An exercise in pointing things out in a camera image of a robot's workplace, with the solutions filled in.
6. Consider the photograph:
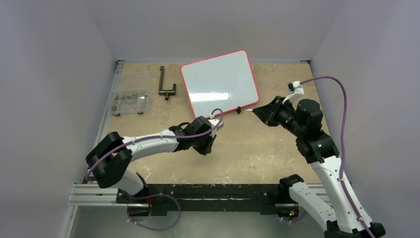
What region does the pink framed whiteboard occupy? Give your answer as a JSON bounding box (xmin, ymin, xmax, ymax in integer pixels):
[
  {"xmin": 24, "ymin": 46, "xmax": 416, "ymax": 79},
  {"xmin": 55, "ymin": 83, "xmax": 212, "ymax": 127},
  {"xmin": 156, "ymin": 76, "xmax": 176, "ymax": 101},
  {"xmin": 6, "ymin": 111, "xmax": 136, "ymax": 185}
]
[{"xmin": 180, "ymin": 49, "xmax": 260, "ymax": 117}]

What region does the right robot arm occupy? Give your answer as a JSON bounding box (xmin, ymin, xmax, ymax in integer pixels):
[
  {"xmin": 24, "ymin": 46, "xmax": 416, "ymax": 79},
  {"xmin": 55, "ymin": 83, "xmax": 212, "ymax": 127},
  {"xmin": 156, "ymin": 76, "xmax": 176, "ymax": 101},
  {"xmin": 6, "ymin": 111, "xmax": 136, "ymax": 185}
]
[{"xmin": 252, "ymin": 96, "xmax": 386, "ymax": 238}]

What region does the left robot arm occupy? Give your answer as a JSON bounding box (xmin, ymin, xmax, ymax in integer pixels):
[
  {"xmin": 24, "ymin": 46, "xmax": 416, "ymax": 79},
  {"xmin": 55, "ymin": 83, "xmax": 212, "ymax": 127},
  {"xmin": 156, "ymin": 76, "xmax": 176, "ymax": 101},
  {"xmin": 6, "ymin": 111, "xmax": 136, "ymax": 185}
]
[{"xmin": 86, "ymin": 116, "xmax": 223, "ymax": 196}]

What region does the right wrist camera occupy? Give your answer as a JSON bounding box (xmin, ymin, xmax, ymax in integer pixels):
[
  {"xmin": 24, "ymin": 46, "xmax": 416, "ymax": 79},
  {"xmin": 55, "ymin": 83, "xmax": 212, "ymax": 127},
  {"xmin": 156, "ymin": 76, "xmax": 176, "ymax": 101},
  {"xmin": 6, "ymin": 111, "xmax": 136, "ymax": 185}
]
[{"xmin": 282, "ymin": 81, "xmax": 304, "ymax": 104}]

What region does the dark metal bracket tool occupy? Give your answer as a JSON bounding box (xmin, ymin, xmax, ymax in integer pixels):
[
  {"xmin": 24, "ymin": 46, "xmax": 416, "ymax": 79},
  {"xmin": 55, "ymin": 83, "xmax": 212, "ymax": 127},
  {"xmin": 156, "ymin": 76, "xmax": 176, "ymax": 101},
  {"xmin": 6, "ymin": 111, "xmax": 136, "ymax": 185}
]
[{"xmin": 158, "ymin": 66, "xmax": 177, "ymax": 101}]

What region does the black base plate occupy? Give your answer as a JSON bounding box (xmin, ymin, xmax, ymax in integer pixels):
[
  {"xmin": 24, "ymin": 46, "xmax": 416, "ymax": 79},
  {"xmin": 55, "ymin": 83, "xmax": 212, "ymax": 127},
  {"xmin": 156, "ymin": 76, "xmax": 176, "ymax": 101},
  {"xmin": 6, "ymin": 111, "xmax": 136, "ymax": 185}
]
[{"xmin": 116, "ymin": 184, "xmax": 300, "ymax": 217}]

